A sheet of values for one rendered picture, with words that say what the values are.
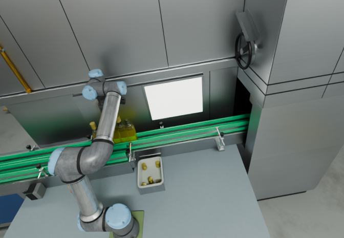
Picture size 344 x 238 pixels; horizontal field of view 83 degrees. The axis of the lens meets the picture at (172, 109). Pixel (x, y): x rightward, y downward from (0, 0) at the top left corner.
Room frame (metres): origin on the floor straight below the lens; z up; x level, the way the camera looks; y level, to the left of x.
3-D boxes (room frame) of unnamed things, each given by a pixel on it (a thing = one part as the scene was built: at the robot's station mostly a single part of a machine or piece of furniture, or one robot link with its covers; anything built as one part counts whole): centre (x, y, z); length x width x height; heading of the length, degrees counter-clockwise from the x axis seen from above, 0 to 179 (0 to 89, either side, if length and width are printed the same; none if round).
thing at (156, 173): (0.80, 0.22, 0.80); 0.22 x 0.17 x 0.09; 1
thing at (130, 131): (1.02, 0.32, 0.99); 0.06 x 0.06 x 0.21; 1
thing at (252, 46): (1.07, -0.48, 1.49); 0.21 x 0.05 x 0.21; 1
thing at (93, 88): (0.92, 0.39, 1.47); 0.11 x 0.11 x 0.08; 83
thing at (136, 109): (1.16, 0.20, 1.15); 0.90 x 0.03 x 0.34; 91
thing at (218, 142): (0.92, -0.31, 0.90); 0.17 x 0.05 x 0.23; 1
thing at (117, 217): (0.48, 0.37, 0.94); 0.13 x 0.12 x 0.14; 83
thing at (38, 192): (0.81, 1.04, 0.79); 0.08 x 0.08 x 0.08; 1
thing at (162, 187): (0.83, 0.22, 0.79); 0.27 x 0.17 x 0.08; 1
